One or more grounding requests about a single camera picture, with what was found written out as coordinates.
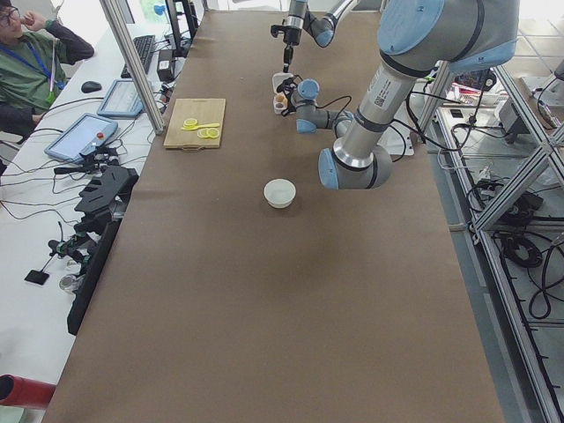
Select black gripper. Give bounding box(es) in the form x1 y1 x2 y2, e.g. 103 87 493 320
281 83 297 110
283 43 293 72

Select clear plastic egg box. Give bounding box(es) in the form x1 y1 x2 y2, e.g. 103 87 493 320
271 72 295 115

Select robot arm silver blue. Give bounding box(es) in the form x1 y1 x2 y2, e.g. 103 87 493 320
270 0 359 73
276 0 520 189

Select wooden cutting board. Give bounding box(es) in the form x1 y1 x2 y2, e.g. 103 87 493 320
163 99 226 152

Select lemon slice pair lower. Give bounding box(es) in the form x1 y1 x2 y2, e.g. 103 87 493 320
205 128 220 139

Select lemon slice pair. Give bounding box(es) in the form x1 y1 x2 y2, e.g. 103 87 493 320
197 129 216 138
205 128 220 139

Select lemon slice pair upper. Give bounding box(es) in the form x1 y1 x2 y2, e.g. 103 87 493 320
197 129 216 138

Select lemon slice single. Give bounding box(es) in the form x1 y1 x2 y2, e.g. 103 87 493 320
183 118 198 128

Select white paper bowl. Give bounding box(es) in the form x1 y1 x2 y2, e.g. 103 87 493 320
263 179 296 209

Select yellow toy knife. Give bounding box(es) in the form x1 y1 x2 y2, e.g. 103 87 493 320
182 122 220 130

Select black keyboard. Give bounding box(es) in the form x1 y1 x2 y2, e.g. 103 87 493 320
131 34 155 74

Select blue teach pendant far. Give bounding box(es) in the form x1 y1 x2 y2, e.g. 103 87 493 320
97 79 144 119

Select blue teach pendant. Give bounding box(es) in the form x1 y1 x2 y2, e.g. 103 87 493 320
97 79 144 119
44 114 118 162

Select black computer mouse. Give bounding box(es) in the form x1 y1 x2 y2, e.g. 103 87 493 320
81 81 102 93

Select blue teach pendant near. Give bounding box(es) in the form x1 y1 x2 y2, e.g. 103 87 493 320
44 114 118 162

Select black gripper stand rack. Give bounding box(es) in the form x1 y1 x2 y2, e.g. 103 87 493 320
65 165 140 337

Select seated person green shirt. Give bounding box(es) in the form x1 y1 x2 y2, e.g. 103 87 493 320
1 1 94 138

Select black small pad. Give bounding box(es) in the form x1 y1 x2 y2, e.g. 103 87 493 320
24 270 49 286

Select red cylinder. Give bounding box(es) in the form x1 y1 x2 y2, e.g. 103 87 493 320
1 375 56 410

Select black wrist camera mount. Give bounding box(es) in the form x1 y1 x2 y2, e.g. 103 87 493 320
270 25 287 38
276 74 302 93

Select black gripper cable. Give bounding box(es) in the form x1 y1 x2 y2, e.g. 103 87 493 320
279 74 428 164

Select aluminium frame post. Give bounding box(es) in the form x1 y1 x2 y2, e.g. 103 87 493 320
100 0 165 136

